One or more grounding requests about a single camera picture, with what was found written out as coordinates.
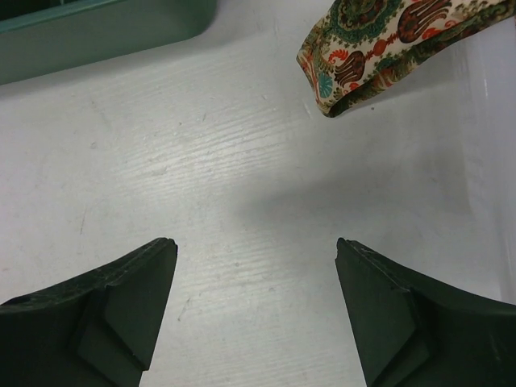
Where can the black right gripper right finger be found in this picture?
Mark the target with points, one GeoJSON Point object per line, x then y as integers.
{"type": "Point", "coordinates": [413, 330]}

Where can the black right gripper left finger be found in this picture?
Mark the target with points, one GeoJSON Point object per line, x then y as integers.
{"type": "Point", "coordinates": [96, 329]}

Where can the paisley patterned necktie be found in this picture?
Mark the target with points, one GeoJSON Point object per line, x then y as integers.
{"type": "Point", "coordinates": [359, 49]}

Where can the green compartment organizer box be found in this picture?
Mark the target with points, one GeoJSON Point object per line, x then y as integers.
{"type": "Point", "coordinates": [42, 37]}

